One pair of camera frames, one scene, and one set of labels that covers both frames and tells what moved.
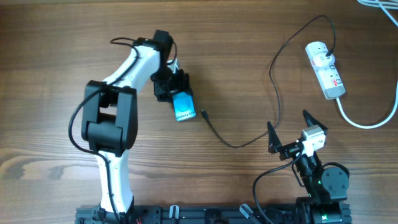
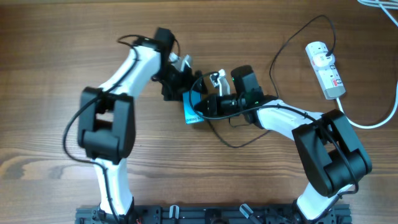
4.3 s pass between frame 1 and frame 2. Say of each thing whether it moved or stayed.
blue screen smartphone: moved
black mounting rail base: stayed
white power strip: stayed
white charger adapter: stayed
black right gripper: moved
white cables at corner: stayed
